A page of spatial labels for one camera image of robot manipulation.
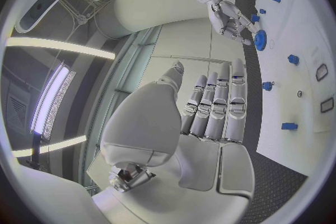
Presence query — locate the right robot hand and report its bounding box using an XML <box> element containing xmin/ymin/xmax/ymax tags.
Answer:
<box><xmin>206</xmin><ymin>0</ymin><xmax>264</xmax><ymax>46</ymax></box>

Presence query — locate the white task board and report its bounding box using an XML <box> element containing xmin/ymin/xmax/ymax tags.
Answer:
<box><xmin>255</xmin><ymin>0</ymin><xmax>333</xmax><ymax>178</ymax></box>

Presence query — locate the blue gear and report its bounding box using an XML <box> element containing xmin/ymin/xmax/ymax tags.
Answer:
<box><xmin>253</xmin><ymin>29</ymin><xmax>268</xmax><ymax>52</ymax></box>

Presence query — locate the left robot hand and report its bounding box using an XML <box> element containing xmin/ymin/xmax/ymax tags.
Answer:
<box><xmin>90</xmin><ymin>58</ymin><xmax>257</xmax><ymax>224</ymax></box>

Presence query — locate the blue short cylinder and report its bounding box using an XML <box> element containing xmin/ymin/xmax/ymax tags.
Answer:
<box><xmin>281</xmin><ymin>122</ymin><xmax>299</xmax><ymax>131</ymax></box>

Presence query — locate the glowing light bar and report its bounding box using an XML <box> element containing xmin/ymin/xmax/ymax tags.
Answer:
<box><xmin>25</xmin><ymin>61</ymin><xmax>78</xmax><ymax>168</ymax></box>

